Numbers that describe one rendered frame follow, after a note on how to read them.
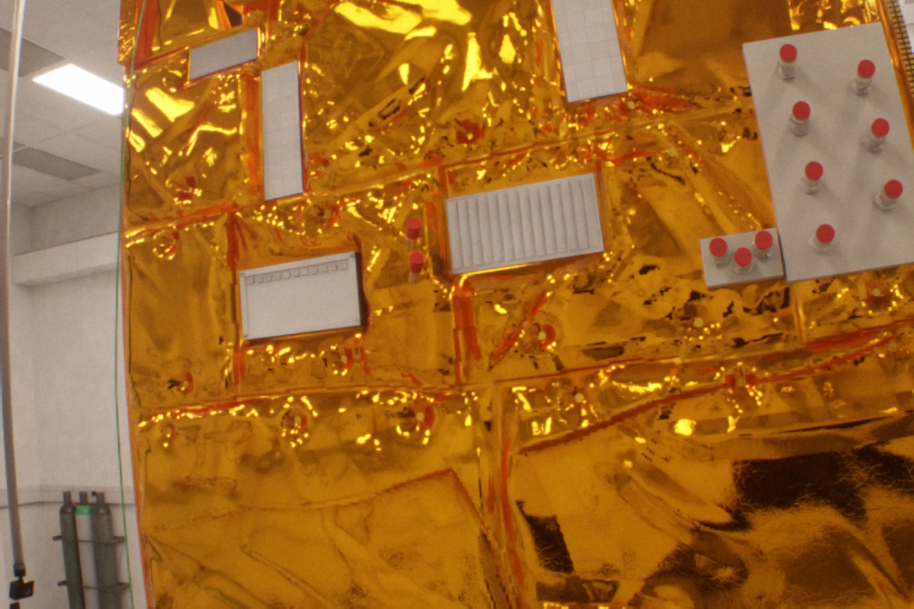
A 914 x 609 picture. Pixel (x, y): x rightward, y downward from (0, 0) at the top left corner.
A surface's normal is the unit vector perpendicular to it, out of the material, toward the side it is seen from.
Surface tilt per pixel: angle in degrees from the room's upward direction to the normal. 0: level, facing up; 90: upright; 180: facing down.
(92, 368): 90
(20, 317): 90
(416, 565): 89
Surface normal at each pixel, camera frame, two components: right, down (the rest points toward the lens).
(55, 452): -0.31, -0.13
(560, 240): 0.15, -0.18
